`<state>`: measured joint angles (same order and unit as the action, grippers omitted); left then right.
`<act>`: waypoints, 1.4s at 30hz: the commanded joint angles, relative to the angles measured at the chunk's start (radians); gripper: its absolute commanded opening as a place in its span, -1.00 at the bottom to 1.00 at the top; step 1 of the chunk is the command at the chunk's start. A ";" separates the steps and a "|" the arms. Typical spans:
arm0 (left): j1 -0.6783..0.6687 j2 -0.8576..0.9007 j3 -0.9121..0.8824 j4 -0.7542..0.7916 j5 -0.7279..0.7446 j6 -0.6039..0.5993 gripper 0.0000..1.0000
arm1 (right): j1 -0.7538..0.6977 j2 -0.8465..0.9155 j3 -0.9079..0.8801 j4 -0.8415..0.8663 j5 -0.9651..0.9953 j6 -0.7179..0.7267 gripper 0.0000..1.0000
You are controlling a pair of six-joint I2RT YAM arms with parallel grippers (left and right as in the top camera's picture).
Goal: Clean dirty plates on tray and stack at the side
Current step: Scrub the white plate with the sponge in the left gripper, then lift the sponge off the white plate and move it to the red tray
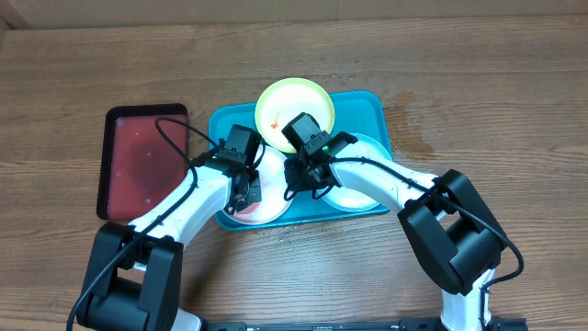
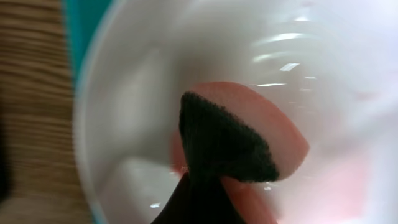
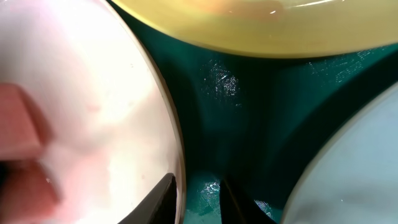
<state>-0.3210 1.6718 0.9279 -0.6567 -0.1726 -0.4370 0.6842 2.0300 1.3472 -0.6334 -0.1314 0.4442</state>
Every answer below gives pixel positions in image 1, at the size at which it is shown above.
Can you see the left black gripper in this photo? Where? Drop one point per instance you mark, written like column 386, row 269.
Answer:
column 251, row 188

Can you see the teal plastic tray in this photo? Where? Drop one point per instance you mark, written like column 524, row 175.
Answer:
column 355, row 112

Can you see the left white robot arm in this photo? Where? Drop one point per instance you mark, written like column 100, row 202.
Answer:
column 133, row 277

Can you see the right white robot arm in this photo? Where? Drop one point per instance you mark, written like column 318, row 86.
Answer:
column 457, row 241

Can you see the red and green sponge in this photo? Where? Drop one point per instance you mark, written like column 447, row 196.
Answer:
column 249, row 209

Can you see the black red-lined tray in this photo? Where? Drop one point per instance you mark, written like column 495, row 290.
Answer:
column 139, row 168

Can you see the yellow-green plastic plate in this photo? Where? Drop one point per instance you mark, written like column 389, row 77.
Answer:
column 285, row 99

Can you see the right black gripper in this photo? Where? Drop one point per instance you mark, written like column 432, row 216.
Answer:
column 298, row 170

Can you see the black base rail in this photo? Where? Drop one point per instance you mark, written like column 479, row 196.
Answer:
column 406, row 324

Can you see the white plastic plate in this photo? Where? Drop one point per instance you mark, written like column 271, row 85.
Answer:
column 273, row 185

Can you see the light blue plastic plate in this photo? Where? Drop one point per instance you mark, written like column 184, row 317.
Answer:
column 346, row 199

